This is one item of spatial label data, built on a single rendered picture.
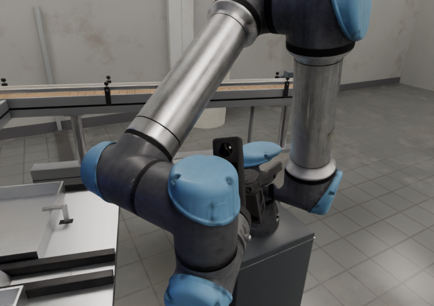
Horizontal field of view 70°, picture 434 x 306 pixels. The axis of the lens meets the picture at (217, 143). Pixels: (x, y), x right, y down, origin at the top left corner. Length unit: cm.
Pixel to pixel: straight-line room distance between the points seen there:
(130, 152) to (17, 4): 330
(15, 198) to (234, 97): 113
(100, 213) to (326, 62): 60
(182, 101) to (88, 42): 329
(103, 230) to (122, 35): 314
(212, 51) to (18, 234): 58
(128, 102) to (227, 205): 133
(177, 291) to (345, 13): 43
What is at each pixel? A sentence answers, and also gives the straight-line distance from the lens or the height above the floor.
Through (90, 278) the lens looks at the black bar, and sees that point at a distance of 64.
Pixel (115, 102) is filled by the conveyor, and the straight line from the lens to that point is 161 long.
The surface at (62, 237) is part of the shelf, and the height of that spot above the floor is 88.
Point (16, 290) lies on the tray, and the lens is 66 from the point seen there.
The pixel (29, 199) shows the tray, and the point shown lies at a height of 88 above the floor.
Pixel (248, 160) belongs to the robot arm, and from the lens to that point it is 76.
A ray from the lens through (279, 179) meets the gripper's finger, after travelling 60.
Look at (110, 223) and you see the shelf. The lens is 79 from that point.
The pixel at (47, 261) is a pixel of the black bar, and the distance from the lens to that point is 70.
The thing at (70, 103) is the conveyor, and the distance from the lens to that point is 164.
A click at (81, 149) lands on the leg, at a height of 64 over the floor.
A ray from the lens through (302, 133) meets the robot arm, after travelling 65.
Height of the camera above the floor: 135
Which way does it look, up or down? 24 degrees down
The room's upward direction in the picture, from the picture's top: 2 degrees clockwise
